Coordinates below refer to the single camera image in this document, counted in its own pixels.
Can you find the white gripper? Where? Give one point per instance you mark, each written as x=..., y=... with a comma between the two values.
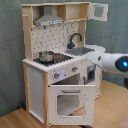
x=95, y=57

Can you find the oven door with window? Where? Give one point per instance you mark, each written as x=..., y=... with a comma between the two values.
x=71, y=104

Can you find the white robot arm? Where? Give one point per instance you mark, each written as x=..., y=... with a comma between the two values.
x=116, y=63

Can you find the wooden toy kitchen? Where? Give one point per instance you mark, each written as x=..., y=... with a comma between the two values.
x=55, y=38

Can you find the grey ice dispenser panel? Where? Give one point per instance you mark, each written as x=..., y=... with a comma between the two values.
x=91, y=73

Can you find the grey sink basin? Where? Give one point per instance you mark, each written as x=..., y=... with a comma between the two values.
x=78, y=51

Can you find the right red stove knob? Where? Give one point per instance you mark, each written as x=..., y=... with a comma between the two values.
x=74, y=69

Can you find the black toy faucet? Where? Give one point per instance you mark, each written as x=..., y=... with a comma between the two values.
x=71, y=43

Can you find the black stovetop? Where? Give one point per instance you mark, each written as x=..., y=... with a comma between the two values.
x=58, y=58

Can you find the silver cooking pot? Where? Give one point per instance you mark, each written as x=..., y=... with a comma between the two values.
x=46, y=56

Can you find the grey range hood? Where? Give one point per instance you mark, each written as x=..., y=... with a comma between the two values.
x=48, y=18

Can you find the grey cabinet door handle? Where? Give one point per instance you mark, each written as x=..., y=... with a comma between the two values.
x=84, y=80

